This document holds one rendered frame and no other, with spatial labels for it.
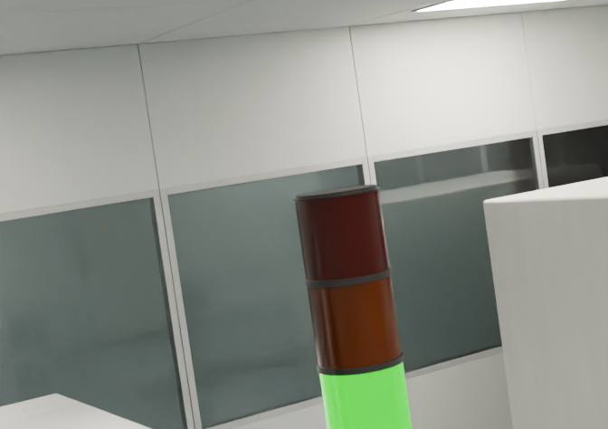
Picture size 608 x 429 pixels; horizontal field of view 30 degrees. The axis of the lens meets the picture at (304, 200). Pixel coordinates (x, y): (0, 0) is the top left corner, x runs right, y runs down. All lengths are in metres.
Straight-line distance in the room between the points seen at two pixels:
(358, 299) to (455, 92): 5.86
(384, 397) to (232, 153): 5.06
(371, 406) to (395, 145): 5.58
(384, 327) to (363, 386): 0.03
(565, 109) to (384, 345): 6.40
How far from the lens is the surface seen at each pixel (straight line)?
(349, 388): 0.64
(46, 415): 1.41
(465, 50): 6.56
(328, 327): 0.64
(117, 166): 5.43
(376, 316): 0.64
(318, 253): 0.63
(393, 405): 0.65
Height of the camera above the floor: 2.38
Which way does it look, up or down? 3 degrees down
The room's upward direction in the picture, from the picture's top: 8 degrees counter-clockwise
